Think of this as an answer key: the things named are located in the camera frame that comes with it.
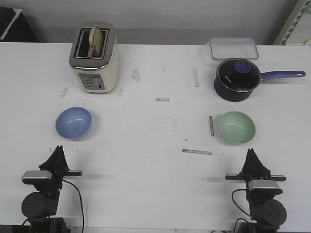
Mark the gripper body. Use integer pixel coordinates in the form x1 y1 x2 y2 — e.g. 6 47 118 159
225 173 286 201
36 170 82 196

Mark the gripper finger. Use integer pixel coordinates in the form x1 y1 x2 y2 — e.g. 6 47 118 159
239 149 252 175
39 146 60 172
60 146 69 171
250 149 271 176

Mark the green bowl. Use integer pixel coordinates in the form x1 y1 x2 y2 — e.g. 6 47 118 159
218 111 256 145

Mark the blue bowl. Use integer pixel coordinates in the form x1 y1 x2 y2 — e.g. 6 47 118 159
55 107 92 140

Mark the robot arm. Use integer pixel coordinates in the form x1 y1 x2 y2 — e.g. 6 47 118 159
225 149 287 233
21 146 82 233

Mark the dark blue saucepan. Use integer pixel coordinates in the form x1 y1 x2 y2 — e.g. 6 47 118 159
214 70 306 102

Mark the glass pot lid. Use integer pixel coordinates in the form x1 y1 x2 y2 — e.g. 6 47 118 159
216 58 261 92

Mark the cream and silver toaster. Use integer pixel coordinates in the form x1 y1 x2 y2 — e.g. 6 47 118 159
69 21 120 94

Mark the clear plastic food container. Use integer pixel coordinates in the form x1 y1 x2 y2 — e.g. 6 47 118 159
207 37 259 60

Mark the slice of toast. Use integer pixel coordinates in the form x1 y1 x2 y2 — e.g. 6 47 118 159
88 27 104 57

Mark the black box in corner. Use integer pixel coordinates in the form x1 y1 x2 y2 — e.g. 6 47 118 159
0 7 39 43

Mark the white metal shelf upright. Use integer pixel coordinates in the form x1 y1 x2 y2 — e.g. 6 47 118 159
273 0 311 46

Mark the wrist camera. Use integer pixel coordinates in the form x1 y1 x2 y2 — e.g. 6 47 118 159
21 170 52 185
248 180 279 191

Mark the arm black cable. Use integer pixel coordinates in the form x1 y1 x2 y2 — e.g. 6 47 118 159
62 179 85 232
231 188 253 232

